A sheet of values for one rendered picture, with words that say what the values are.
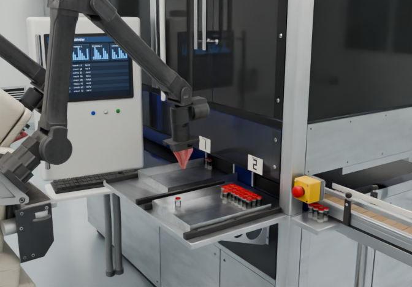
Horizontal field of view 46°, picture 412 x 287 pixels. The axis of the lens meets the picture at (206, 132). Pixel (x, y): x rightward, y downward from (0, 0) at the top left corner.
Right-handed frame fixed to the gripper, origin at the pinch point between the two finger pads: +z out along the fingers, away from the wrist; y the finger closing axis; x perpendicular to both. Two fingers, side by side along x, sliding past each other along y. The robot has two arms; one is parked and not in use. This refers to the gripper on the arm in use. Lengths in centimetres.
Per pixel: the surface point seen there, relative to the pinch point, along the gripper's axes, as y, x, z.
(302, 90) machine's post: 40.4, -12.9, -20.4
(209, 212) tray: 13.1, 5.8, 22.2
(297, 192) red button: 31.7, -19.4, 11.8
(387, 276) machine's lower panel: 93, -13, 71
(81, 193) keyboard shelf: -11, 69, 28
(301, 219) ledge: 36.4, -16.4, 24.0
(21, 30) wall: 94, 543, -19
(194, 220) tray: 5.0, 3.0, 21.7
